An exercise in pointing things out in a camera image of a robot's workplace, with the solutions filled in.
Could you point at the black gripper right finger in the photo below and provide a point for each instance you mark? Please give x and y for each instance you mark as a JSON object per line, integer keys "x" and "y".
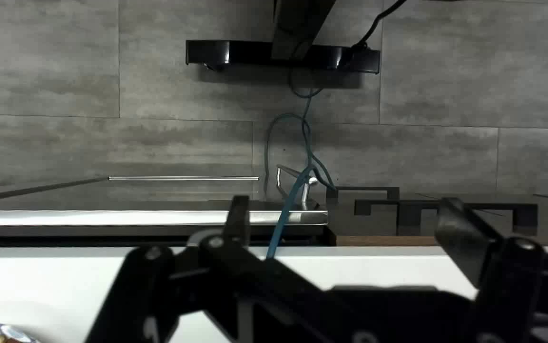
{"x": 515, "y": 279}

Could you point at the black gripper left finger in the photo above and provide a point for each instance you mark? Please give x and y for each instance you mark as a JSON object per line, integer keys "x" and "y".
{"x": 142, "y": 286}

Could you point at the small patterned bowl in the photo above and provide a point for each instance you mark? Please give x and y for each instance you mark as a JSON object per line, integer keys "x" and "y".
{"x": 1, "y": 328}

